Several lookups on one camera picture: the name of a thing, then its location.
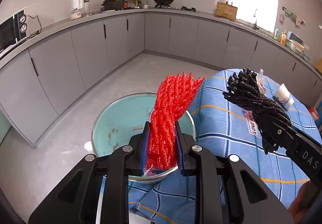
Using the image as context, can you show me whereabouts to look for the red mesh net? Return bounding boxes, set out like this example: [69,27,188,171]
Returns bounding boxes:
[146,73,205,171]

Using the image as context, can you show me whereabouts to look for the white paper cup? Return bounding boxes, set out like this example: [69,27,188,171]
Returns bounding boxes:
[274,83,295,109]

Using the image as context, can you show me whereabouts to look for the black mesh net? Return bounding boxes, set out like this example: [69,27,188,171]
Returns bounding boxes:
[223,68,294,154]

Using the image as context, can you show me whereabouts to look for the pink transparent plastic bag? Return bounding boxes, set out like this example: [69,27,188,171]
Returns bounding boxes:
[257,69,267,95]

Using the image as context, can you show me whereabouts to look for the grey kitchen cabinets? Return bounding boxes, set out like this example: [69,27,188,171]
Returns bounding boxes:
[1,9,321,144]

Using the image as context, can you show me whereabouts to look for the right hand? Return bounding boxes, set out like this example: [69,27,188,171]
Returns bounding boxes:
[288,181,321,223]

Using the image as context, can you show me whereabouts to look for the teal enamel basin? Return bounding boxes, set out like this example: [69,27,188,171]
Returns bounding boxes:
[92,92,197,184]

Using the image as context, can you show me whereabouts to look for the blue checked tablecloth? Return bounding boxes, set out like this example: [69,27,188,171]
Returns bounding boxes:
[128,69,309,223]

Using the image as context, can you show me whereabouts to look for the stacked plastic basins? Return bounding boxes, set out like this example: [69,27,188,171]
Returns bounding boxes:
[285,31,310,62]

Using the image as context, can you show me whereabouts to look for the orange detergent bottle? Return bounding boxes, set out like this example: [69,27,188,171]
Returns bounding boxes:
[279,29,287,46]

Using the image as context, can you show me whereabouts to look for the green detergent bottle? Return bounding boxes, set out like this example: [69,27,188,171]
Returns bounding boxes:
[273,28,279,41]

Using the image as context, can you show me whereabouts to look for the gas stove burner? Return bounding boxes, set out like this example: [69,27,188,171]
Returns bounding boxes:
[181,6,196,12]

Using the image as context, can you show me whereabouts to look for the cardboard box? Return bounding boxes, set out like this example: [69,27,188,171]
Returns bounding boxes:
[215,2,238,21]

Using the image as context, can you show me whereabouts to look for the chrome faucet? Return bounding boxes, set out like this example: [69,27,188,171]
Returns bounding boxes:
[253,9,259,30]

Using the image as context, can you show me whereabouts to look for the black wok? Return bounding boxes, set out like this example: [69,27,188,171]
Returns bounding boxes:
[154,0,173,8]

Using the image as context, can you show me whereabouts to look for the black rice cooker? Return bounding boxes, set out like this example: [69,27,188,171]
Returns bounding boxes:
[101,0,125,11]

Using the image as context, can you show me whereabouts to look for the white ceramic pot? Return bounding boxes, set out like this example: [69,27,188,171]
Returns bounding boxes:
[69,8,82,20]

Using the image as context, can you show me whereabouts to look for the white microwave oven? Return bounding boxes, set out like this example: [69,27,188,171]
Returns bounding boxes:
[0,10,28,52]

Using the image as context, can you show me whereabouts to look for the wall hook rack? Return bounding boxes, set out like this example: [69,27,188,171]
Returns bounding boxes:
[278,6,306,28]

